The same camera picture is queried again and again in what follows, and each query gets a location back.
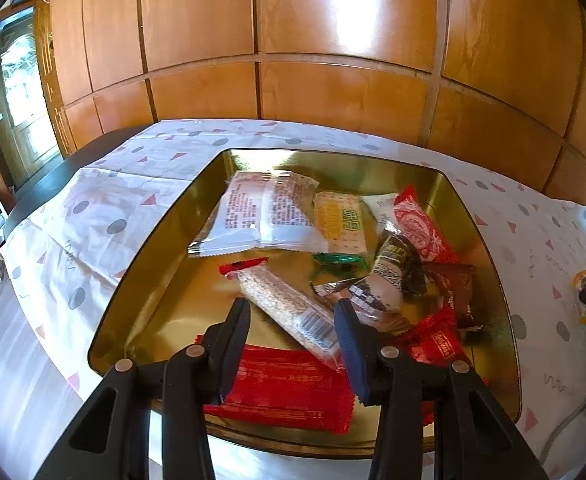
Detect wooden glass door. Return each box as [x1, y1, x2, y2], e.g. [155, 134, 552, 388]
[0, 10, 66, 186]

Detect dark brown silver snack packet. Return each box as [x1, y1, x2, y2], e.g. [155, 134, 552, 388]
[309, 232, 429, 333]

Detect red white patterned snack packet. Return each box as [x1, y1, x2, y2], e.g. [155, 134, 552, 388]
[390, 185, 460, 266]

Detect patterned white tablecloth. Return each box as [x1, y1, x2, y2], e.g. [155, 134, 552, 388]
[3, 117, 586, 480]

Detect dark red snack packet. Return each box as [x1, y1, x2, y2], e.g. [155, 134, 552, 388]
[425, 262, 484, 331]

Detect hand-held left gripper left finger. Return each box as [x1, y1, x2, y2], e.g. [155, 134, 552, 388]
[33, 297, 252, 480]

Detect clear sesame bar packet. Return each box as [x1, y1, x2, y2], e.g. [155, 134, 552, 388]
[219, 257, 346, 373]

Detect wooden panelled wardrobe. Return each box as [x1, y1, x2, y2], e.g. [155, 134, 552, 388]
[33, 0, 586, 206]

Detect white rice cake packet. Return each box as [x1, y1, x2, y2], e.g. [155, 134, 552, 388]
[360, 192, 401, 233]

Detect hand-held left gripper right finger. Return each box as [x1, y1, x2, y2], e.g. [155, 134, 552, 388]
[333, 299, 549, 480]

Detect yellow green cracker packet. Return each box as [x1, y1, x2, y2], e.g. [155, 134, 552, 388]
[310, 191, 369, 276]

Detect white bread packet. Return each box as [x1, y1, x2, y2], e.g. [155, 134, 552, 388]
[188, 170, 326, 259]

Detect black tin box gold inside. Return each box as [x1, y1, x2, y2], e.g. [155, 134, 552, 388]
[87, 147, 524, 457]

